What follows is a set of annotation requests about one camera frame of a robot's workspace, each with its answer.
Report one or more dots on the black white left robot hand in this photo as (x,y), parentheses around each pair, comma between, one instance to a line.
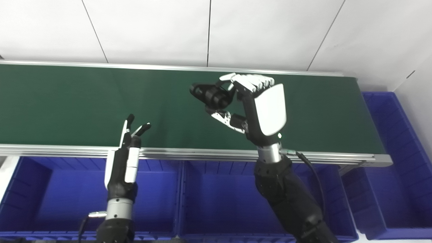
(118,168)

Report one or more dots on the blue plastic bin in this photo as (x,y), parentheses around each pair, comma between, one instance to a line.
(398,189)
(222,202)
(60,199)

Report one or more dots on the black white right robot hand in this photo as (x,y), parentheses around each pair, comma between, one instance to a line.
(270,111)

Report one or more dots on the black flanged metal part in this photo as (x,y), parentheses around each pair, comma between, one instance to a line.
(212,94)

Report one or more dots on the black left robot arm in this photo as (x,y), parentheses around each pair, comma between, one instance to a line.
(116,219)

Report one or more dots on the green conveyor belt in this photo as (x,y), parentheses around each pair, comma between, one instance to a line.
(67,104)
(202,154)

